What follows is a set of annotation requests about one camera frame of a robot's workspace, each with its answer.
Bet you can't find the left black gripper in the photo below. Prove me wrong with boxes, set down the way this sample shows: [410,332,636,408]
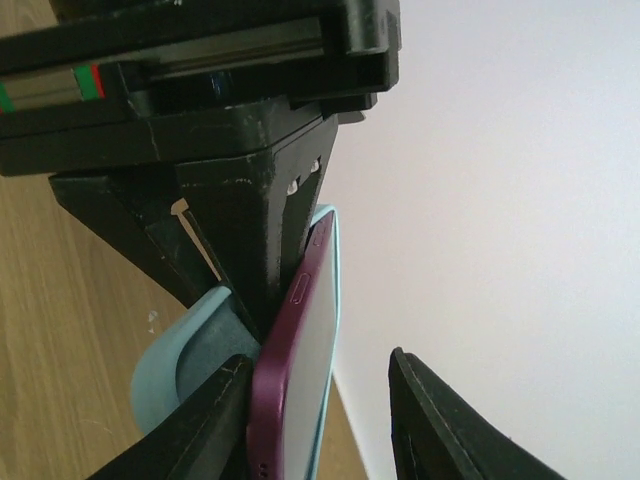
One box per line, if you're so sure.
[1,1,402,340]

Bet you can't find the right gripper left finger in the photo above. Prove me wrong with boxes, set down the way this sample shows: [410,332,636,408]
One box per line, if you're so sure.
[91,355,253,480]

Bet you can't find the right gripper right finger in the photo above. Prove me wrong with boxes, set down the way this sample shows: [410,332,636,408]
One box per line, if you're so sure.
[388,347,562,480]

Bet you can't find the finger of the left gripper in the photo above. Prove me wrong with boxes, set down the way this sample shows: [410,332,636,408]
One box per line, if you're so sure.
[49,174,220,308]

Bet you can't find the light blue phone case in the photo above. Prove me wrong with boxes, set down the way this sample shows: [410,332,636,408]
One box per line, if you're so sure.
[131,205,341,479]

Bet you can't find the purple smartphone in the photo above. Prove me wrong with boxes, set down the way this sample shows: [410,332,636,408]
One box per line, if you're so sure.
[246,207,339,479]

